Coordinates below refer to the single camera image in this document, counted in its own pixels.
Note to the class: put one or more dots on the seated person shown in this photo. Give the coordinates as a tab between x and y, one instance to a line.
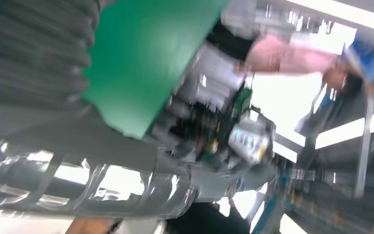
280	55

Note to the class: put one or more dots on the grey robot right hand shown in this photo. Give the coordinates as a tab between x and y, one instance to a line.
77	139

